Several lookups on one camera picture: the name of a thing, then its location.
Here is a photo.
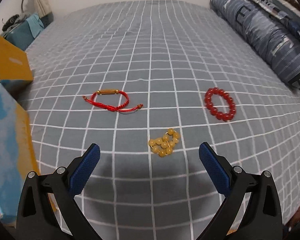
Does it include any blue grey patterned pillow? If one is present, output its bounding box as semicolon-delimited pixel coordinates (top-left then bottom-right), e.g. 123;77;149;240
210;0;300;90

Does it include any folded dark patterned blanket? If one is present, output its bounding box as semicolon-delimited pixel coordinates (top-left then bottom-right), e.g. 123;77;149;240
233;0;300;51

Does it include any yellow amber bead bracelet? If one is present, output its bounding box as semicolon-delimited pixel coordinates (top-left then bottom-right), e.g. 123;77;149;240
148;128;182;158

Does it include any grey checked bed sheet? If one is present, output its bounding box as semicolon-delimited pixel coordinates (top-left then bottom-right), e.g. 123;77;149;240
19;0;300;239

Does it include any red cord bracelet gold tube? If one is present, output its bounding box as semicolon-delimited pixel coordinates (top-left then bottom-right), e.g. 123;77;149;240
82;89;143;114

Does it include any teal suitcase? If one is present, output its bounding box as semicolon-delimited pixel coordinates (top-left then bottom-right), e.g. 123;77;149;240
4;13;44;51

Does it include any blue yellow cardboard box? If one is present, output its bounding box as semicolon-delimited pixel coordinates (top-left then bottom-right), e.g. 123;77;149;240
0;36;40;224

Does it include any red bead bracelet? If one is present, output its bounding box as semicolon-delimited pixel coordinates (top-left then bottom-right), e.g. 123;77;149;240
204;87;237;123

